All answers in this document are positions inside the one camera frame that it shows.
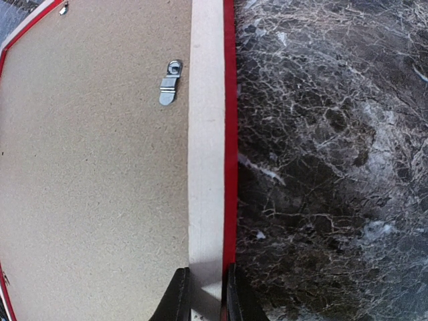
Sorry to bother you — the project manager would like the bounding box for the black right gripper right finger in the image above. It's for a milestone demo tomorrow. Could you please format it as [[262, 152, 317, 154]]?
[[226, 263, 269, 321]]

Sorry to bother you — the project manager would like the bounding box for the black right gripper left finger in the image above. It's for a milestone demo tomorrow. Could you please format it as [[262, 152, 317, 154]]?
[[149, 267, 191, 321]]

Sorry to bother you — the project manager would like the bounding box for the brown cardboard backing board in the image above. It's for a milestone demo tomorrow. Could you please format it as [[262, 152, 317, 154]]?
[[1, 1, 191, 320]]

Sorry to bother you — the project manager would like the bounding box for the red wooden picture frame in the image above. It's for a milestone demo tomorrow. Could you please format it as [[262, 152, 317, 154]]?
[[1, 1, 233, 320]]

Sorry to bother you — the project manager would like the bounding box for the silver metal turn clip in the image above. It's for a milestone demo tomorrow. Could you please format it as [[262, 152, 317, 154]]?
[[159, 60, 183, 106]]

